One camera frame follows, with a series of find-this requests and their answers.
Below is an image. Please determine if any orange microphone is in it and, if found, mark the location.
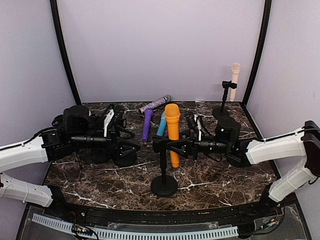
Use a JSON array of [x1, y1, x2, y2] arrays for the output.
[[164, 103, 181, 168]]

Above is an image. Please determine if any black stand holding blue microphone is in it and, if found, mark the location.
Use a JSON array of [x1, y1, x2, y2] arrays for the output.
[[113, 117, 138, 168]]

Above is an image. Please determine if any black stand holding orange microphone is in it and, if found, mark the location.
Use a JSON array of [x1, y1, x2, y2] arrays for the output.
[[150, 136, 190, 197]]

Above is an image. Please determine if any purple microphone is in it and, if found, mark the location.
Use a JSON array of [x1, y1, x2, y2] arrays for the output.
[[142, 108, 153, 145]]

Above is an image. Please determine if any black front table rail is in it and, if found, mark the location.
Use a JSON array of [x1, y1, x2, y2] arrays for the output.
[[44, 202, 283, 226]]

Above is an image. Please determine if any black left corner frame post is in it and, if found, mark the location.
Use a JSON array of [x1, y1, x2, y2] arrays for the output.
[[49, 0, 82, 105]]

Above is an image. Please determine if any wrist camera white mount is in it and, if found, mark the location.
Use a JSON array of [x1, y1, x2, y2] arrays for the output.
[[102, 104, 125, 137], [185, 111, 205, 142]]

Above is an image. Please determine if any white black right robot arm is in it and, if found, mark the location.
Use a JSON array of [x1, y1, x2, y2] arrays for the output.
[[167, 116, 320, 217]]

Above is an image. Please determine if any white slotted cable duct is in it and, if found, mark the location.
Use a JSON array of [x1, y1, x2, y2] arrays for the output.
[[31, 213, 239, 240]]

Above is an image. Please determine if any light blue microphone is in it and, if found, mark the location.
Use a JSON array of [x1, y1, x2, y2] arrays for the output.
[[156, 112, 167, 137]]

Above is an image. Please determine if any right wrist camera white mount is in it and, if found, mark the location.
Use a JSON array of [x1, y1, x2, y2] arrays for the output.
[[185, 111, 205, 142]]

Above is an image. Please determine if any cream white microphone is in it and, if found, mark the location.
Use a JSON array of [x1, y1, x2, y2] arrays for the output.
[[229, 62, 241, 102]]

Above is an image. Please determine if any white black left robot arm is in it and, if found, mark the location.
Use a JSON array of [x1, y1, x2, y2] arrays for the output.
[[0, 104, 141, 218]]

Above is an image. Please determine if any black corner frame post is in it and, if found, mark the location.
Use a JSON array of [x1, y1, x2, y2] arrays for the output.
[[242, 0, 272, 107], [49, 0, 82, 105]]

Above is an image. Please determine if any black stand holding purple microphone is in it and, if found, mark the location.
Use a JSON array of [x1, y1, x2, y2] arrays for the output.
[[89, 149, 112, 164]]

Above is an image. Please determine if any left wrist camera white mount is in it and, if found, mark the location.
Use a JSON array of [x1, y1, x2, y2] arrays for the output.
[[102, 104, 125, 137]]

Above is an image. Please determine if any rhinestone silver-head microphone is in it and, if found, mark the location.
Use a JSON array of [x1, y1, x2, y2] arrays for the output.
[[138, 94, 172, 114]]

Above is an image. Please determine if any black right corner frame post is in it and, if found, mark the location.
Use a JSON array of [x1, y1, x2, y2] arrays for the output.
[[242, 0, 272, 107]]

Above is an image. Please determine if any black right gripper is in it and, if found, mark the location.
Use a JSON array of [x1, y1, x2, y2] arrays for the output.
[[166, 129, 231, 160]]

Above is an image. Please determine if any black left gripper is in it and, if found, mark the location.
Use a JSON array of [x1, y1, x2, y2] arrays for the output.
[[70, 125, 141, 162]]

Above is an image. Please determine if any black stand holding white microphone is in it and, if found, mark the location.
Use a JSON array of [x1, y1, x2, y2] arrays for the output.
[[212, 80, 237, 119]]

